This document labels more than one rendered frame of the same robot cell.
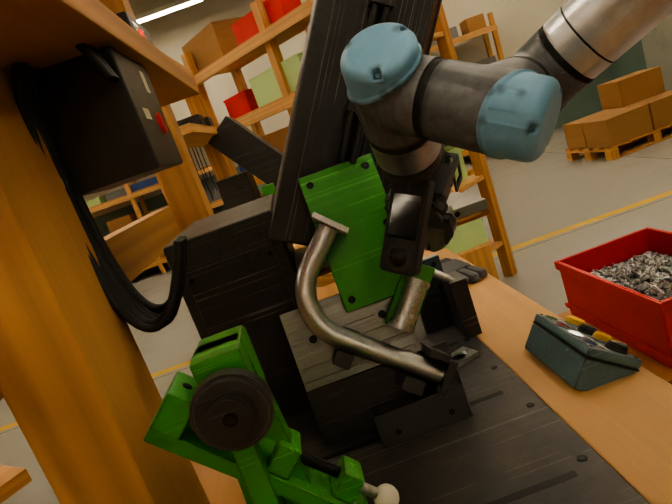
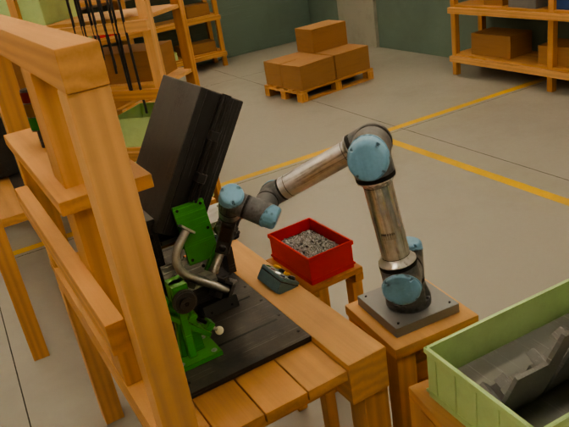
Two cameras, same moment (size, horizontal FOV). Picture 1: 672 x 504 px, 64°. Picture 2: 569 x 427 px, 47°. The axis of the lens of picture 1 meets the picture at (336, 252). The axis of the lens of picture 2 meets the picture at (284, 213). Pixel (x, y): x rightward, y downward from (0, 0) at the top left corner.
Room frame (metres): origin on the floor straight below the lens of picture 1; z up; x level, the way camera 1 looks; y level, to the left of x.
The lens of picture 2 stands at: (-1.21, 0.54, 2.11)
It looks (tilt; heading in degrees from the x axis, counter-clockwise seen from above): 24 degrees down; 335
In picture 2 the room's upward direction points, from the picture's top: 9 degrees counter-clockwise
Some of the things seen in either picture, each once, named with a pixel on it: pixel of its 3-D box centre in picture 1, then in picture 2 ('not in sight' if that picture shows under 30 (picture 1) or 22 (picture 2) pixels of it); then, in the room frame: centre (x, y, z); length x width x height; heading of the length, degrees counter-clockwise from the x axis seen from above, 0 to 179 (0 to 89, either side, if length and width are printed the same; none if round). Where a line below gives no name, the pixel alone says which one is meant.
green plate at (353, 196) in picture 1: (355, 229); (192, 229); (0.81, -0.04, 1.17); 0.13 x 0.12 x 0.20; 2
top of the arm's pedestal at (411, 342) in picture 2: not in sight; (409, 314); (0.32, -0.57, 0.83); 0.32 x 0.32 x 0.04; 86
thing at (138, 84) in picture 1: (111, 126); not in sight; (0.77, 0.23, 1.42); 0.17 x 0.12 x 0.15; 2
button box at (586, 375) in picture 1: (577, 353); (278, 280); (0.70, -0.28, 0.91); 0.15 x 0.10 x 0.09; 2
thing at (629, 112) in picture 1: (626, 112); (316, 58); (6.21, -3.71, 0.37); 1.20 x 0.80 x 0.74; 98
